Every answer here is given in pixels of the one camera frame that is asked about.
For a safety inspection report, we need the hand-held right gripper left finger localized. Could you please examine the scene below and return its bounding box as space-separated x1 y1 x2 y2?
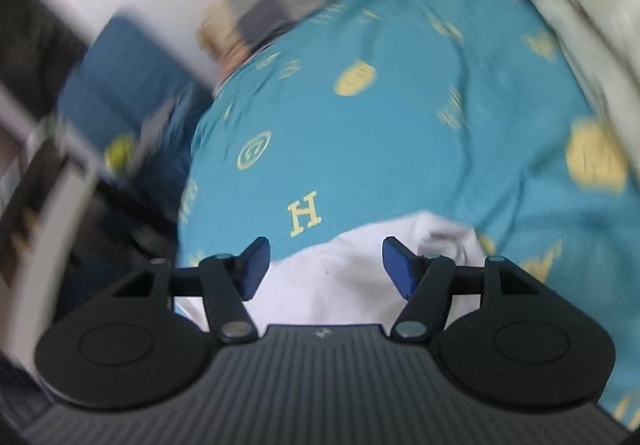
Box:
112 236 272 343

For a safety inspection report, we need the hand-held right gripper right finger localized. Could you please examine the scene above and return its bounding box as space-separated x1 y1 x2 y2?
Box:
382 236 543 343

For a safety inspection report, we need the white t-shirt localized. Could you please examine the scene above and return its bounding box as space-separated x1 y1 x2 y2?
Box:
175 210 496 332

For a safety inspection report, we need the teal printed bed sheet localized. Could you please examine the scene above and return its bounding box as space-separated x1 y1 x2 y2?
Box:
177 0 640 431

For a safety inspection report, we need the yellow-green toy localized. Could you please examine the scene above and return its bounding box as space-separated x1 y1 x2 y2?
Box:
102 135 137 174

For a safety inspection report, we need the dark wooden table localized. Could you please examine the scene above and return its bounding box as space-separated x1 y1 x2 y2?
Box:
0 75 103 361

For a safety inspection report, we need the blue covered chair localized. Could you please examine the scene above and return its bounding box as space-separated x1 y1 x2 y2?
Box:
57 12 217 226

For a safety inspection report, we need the plaid pillow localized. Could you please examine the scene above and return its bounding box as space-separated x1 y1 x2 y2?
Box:
197 0 417 82

